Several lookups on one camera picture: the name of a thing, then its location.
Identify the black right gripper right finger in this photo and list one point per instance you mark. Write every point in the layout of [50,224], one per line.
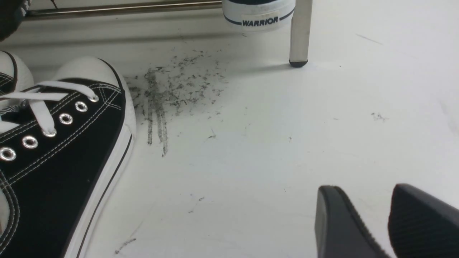
[421,225]

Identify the black canvas lace-up sneaker left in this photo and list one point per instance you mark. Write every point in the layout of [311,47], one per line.
[15,76]

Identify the black canvas lace-up sneaker right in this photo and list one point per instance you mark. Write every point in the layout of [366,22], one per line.
[62,153]

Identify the black knit sneaker right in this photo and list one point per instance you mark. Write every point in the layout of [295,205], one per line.
[12,13]

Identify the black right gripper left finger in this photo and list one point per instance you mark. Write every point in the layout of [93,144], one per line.
[339,230]

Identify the stainless steel shoe rack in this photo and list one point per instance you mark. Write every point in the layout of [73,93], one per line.
[300,22]

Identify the black canvas lace-up sneaker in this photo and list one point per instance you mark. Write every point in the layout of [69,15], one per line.
[62,153]
[15,76]

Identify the navy slip-on shoe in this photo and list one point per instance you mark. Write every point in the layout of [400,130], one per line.
[258,15]

